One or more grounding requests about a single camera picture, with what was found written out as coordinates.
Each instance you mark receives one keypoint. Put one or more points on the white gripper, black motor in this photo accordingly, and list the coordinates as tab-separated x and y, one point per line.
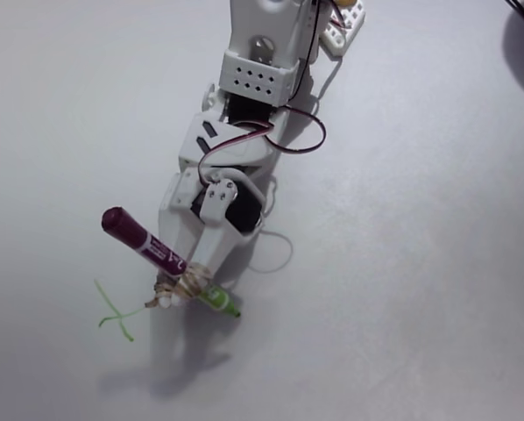
220	239

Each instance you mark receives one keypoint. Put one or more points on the green marker with purple cap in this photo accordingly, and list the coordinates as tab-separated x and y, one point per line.
126	228

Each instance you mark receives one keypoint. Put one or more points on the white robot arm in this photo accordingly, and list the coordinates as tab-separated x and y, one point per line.
262	26

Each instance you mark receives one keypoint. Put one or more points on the tan rubber band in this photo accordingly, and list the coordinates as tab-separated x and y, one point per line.
163	289
196	280

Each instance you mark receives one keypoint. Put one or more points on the green drawn X mark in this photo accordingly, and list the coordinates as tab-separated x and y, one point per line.
113	307

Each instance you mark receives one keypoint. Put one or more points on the yellow round part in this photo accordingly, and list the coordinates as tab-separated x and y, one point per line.
346	2

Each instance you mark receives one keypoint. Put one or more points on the white perforated base plate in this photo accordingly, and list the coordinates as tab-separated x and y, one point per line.
341	35

